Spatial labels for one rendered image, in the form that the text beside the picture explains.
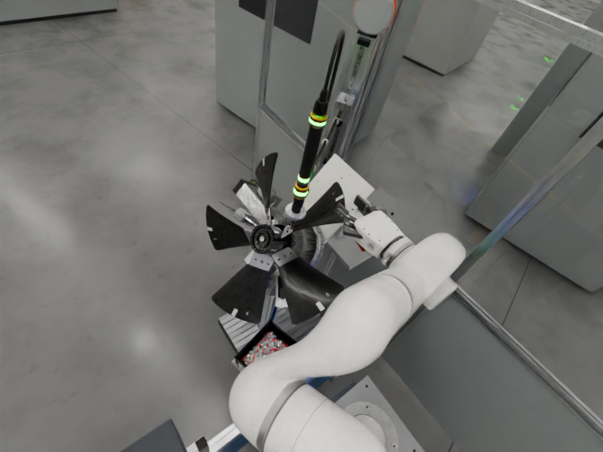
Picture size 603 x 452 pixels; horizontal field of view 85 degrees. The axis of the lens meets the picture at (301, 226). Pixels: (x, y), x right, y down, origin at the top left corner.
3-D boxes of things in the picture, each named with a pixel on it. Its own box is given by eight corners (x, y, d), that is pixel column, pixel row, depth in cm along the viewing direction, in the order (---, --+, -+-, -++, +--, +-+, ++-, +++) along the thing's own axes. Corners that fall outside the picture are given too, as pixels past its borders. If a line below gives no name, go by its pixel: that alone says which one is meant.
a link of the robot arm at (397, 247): (382, 274, 79) (373, 265, 80) (405, 259, 83) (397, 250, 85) (396, 254, 73) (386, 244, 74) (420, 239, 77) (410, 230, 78)
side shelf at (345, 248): (337, 211, 202) (339, 207, 200) (379, 252, 186) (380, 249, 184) (308, 224, 190) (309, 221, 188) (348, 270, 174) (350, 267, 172)
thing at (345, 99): (336, 107, 151) (341, 89, 145) (351, 111, 151) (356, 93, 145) (331, 117, 145) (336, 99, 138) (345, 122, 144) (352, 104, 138)
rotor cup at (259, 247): (274, 219, 141) (255, 213, 130) (299, 233, 134) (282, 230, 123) (259, 249, 143) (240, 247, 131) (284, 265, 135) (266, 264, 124)
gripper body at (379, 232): (375, 267, 79) (345, 236, 84) (402, 251, 84) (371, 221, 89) (387, 249, 74) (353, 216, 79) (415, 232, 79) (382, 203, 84)
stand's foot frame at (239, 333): (290, 282, 259) (292, 278, 253) (327, 331, 238) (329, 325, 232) (218, 323, 228) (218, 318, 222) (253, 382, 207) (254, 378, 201)
